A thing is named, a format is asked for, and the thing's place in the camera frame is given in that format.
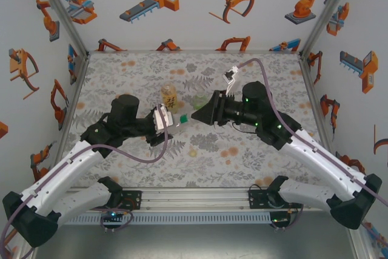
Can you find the aluminium side rail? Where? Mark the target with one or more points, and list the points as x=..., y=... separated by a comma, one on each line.
x=313, y=95
x=79, y=71

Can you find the yellow tea bottle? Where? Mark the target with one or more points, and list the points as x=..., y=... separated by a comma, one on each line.
x=169, y=98

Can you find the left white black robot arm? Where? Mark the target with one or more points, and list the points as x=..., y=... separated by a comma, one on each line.
x=60, y=174

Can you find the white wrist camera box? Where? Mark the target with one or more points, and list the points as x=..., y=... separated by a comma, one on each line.
x=163, y=119
x=232, y=77

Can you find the small circuit board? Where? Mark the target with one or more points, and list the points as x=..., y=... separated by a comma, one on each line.
x=110, y=214
x=279, y=219

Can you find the small clear green bottle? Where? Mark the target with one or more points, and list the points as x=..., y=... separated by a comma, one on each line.
x=200, y=101

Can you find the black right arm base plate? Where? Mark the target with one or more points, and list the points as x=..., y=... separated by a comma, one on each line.
x=256, y=199

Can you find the tall clear bottle green-white label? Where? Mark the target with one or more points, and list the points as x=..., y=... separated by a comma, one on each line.
x=183, y=118

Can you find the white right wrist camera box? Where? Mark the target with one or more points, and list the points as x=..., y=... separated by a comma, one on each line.
x=232, y=77

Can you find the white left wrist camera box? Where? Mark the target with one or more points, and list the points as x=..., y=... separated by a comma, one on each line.
x=163, y=119

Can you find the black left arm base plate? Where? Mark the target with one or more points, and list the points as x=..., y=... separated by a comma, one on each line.
x=135, y=199

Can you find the white bottle cap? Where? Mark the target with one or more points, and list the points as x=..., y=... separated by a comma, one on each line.
x=190, y=116

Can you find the long aluminium frame rail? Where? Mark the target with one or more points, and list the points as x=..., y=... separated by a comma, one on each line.
x=194, y=198

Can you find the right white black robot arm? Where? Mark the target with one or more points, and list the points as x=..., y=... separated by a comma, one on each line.
x=327, y=162

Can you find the grey metal panel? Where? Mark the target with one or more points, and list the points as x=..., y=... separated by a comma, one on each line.
x=194, y=240

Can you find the aluminium corner post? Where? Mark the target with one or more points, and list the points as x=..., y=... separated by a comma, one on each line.
x=60, y=10
x=330, y=7

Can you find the floral grey orange tablecloth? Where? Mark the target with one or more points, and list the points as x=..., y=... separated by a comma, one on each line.
x=151, y=74

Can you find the pale yellow bottle cap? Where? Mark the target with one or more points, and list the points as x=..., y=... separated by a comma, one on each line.
x=192, y=152

